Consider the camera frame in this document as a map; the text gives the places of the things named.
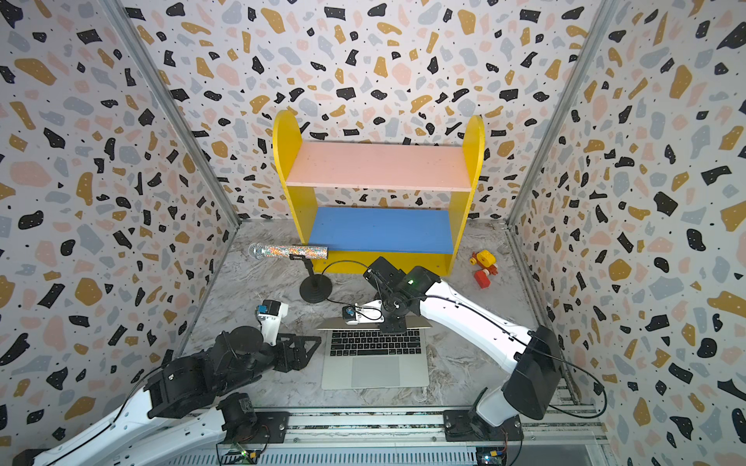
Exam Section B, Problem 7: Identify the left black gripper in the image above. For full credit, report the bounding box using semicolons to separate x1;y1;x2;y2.
220;333;326;396

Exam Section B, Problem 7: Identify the silver laptop computer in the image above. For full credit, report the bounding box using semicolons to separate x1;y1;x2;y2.
318;316;431;390

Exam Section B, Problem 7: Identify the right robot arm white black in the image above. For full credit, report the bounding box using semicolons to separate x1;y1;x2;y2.
363;256;570;442

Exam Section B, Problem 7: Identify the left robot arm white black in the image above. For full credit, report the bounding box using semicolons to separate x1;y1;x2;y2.
13;326;322;465

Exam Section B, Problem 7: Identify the yellow pink blue shelf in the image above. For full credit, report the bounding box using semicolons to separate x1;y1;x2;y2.
272;111;486;276

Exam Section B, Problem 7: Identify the red yellow toy figure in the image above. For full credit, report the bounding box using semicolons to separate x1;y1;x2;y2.
469;250;498;289

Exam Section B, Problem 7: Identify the glitter microphone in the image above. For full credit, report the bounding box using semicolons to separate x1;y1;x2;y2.
249;243;328;260

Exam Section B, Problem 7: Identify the left green circuit board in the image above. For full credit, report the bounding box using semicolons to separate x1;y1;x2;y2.
225;444;260;465

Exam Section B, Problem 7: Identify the green circuit board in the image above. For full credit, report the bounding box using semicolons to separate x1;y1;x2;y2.
475;447;507;466
225;444;260;465

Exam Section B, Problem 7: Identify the right green circuit board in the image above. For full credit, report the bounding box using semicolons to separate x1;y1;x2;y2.
475;447;507;466

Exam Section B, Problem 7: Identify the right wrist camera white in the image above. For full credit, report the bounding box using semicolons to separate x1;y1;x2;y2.
342;300;385;325

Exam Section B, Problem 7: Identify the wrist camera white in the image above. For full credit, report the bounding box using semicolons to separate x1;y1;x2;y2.
342;300;385;325
256;299;289;347

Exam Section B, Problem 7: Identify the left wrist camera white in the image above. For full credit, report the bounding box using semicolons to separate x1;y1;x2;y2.
256;299;289;347

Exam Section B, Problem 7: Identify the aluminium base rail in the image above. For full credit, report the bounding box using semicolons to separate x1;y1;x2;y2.
146;407;617;465

